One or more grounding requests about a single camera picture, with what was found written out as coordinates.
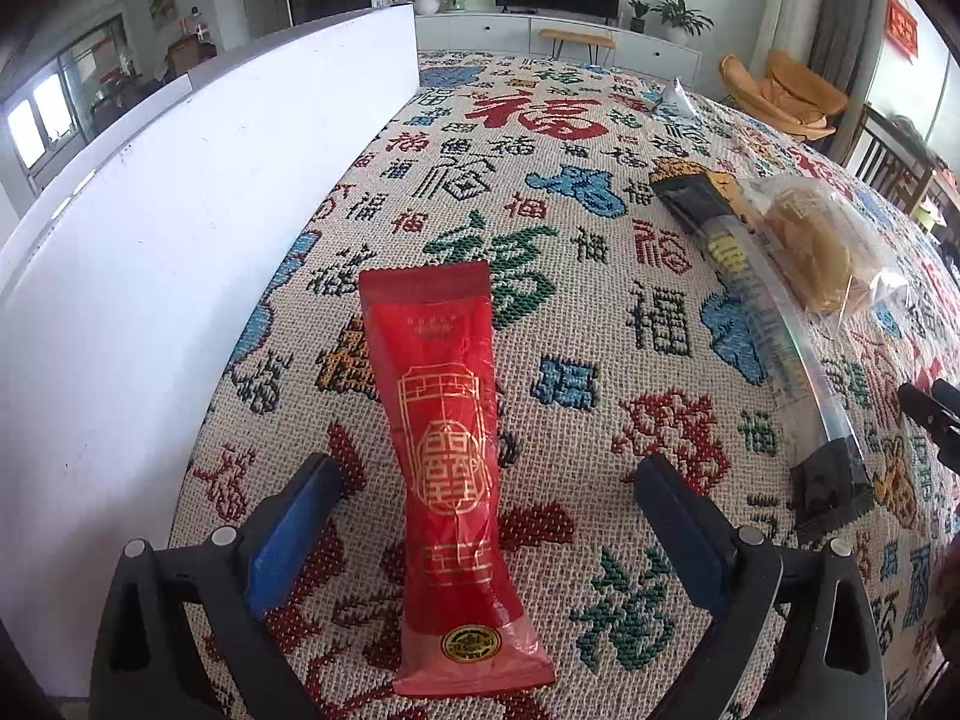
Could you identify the dining table with chairs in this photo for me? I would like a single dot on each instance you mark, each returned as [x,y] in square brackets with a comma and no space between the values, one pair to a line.
[187,52]

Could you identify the orange lounge chair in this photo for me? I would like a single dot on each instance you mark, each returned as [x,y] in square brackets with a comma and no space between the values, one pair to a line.
[787,90]

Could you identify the pastry in clear bag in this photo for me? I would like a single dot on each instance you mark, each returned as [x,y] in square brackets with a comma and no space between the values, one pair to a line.
[810,240]

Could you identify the red gold-print snack packet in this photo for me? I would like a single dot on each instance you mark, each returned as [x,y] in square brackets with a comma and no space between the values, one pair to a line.
[446,427]

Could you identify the small clear wrapper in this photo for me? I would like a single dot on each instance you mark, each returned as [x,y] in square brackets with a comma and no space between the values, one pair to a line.
[675,99]

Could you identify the white television cabinet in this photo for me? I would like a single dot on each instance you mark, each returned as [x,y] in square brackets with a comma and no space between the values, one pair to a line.
[517,34]

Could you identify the wooden bench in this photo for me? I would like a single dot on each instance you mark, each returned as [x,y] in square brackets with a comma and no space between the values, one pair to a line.
[577,37]

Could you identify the dark wooden chair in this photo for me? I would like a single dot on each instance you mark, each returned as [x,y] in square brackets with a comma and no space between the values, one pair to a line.
[896,157]

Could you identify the grey curtain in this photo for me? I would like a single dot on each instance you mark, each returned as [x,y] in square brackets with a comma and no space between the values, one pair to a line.
[844,7]

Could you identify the framed wall picture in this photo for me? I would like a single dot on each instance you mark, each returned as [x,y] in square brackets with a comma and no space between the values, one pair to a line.
[161,4]

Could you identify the red wall hanging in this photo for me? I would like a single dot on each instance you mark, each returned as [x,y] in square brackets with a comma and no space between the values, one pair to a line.
[902,28]

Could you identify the printed woven blanket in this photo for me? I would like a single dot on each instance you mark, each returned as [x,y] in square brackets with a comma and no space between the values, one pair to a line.
[600,300]

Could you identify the large leafy potted plant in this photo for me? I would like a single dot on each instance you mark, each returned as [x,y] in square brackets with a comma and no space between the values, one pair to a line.
[679,15]

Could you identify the small potted plant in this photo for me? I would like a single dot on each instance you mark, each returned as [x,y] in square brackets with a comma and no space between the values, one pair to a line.
[637,13]

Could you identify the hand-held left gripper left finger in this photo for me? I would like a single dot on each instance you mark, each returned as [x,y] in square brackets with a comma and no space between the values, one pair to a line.
[289,532]

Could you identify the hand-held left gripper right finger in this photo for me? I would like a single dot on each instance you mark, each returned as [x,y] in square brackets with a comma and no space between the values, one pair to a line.
[694,532]

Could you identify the long clear black-ended packet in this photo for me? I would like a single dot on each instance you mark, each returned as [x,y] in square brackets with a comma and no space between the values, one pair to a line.
[694,199]

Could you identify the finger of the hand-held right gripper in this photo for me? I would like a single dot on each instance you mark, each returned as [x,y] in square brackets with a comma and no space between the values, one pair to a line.
[926,406]

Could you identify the balcony glass door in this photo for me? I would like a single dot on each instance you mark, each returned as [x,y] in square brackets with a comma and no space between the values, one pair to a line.
[67,90]

